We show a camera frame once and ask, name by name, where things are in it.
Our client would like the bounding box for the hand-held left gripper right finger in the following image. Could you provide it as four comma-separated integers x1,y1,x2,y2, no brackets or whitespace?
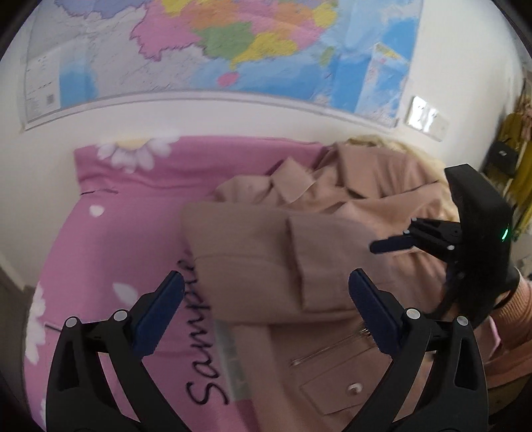
348,268,489,432

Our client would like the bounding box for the cream coat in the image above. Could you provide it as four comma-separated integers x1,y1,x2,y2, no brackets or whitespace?
344,134,447,183

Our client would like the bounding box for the yellow hanging garment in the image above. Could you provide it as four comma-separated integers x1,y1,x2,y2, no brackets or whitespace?
496,93,532,242

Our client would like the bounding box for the black handbag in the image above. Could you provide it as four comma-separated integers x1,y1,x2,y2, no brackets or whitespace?
486,140,519,175

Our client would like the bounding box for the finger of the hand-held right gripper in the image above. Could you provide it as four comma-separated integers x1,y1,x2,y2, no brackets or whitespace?
370,217,463,262
432,258,467,320

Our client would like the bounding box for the pink coat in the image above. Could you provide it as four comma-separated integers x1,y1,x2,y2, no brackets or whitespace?
181,141,499,432

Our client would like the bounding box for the colourful wall map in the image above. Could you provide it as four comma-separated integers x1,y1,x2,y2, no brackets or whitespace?
21,0,425,133

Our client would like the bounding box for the pink floral bed sheet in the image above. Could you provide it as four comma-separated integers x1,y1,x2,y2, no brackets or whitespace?
23,135,329,432

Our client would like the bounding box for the white wall socket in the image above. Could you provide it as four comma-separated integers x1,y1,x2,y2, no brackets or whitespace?
421,104,437,134
406,96,423,127

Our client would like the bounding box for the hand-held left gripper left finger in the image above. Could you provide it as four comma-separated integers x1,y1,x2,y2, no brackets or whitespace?
47,270,186,432

